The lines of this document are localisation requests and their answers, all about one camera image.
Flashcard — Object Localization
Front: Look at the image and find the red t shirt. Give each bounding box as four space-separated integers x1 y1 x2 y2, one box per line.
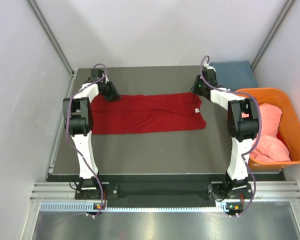
91 92 206 135

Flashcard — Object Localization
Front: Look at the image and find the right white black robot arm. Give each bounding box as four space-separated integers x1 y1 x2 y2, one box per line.
191 65 260 198

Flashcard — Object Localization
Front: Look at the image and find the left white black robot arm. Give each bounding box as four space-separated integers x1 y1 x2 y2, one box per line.
62 64 121 201

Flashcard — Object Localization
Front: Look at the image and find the folded blue t shirt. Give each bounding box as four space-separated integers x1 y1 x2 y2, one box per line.
210 60 258 91

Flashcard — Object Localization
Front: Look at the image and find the crumpled pink t shirt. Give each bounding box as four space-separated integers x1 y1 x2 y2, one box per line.
249 103 291 163

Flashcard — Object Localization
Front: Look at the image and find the orange plastic bin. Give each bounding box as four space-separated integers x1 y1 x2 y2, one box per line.
236 87 300 170

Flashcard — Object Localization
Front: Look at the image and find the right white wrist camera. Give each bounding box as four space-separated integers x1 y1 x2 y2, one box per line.
203 63 215 70

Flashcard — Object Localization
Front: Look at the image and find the left aluminium frame post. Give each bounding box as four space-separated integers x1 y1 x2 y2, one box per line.
26 0 75 75

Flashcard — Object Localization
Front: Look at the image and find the aluminium frame post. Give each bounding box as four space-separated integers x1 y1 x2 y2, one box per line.
26 0 75 75
250 0 297 71

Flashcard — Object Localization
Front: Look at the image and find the right aluminium frame post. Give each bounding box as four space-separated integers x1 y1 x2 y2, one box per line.
250 0 297 71

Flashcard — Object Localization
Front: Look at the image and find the grey slotted cable duct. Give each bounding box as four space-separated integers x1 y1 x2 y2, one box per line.
39 201 243 213

